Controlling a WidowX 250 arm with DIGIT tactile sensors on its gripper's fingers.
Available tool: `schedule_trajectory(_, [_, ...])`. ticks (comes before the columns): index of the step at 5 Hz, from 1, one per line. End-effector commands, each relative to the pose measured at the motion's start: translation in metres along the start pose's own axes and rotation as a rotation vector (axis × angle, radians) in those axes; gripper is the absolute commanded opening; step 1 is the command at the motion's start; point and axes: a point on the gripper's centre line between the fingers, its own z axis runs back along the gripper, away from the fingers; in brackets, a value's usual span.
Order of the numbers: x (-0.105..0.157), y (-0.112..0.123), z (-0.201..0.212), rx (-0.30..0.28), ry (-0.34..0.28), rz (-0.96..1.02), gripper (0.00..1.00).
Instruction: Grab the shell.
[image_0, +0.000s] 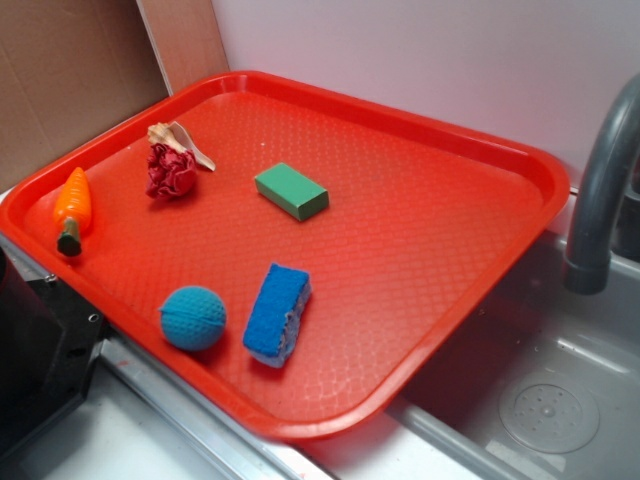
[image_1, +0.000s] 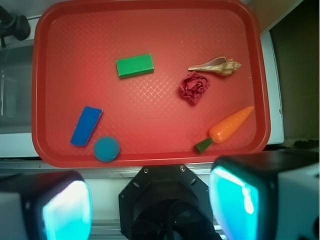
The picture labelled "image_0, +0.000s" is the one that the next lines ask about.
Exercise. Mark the green rectangular block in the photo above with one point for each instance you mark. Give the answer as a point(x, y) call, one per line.
point(291, 191)

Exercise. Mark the orange toy carrot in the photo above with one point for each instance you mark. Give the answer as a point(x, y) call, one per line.
point(72, 213)

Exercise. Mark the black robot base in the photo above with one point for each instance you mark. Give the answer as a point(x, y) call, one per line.
point(50, 339)

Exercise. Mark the beige conch shell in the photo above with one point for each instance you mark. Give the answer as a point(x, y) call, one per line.
point(177, 137)

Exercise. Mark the red plastic tray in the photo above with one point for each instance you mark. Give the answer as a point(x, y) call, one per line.
point(424, 218)

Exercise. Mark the grey sink basin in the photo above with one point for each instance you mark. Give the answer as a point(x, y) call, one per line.
point(529, 323)

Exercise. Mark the blue sponge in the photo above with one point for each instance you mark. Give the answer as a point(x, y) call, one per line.
point(273, 327)

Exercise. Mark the grey faucet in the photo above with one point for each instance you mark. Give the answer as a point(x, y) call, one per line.
point(605, 218)

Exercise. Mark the blue textured ball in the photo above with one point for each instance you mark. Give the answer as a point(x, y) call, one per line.
point(193, 318)

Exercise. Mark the round sink drain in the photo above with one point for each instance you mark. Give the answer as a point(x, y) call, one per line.
point(549, 413)

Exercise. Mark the brown cardboard panel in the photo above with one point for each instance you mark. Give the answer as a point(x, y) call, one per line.
point(71, 70)

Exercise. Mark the red cloth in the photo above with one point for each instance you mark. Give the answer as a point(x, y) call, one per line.
point(171, 174)

